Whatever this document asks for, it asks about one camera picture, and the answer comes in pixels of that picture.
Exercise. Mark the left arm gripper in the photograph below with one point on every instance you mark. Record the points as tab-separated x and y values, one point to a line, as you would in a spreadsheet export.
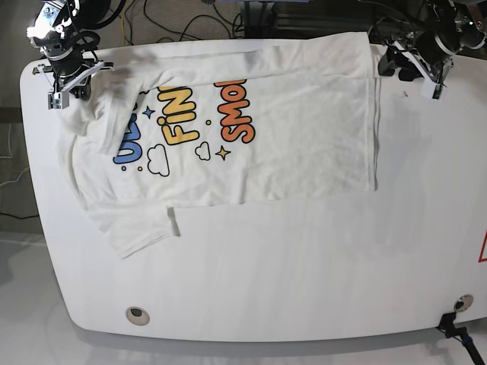
430	57

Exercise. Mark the black clamp with cable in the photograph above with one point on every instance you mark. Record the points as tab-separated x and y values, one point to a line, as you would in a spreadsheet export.
447	327

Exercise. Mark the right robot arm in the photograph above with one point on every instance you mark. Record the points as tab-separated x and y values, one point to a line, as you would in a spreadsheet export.
65	33

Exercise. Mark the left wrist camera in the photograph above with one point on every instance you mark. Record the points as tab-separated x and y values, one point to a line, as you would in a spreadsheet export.
431	89

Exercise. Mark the red warning sticker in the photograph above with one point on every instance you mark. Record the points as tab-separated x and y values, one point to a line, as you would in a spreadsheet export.
483	252

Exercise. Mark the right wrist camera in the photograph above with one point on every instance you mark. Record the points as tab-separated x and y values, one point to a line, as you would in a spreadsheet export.
57	100

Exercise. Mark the white printed T-shirt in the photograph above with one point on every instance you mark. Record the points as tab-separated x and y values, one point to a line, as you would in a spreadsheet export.
295	120

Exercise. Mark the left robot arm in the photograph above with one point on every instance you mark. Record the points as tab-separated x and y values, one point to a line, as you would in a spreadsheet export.
437	33

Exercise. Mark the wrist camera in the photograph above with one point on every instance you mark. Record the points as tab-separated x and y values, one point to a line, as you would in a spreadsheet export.
431	89
57	100

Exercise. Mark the black equipment frame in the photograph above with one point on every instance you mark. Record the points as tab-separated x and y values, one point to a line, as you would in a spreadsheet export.
258	19

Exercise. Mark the left table grommet hole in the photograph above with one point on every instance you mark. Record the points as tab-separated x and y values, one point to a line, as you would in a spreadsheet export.
137	316

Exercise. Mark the right metal table grommet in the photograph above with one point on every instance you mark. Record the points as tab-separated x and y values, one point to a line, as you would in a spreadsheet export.
463	303

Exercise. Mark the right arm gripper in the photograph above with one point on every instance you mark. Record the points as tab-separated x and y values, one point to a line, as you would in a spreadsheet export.
76	82

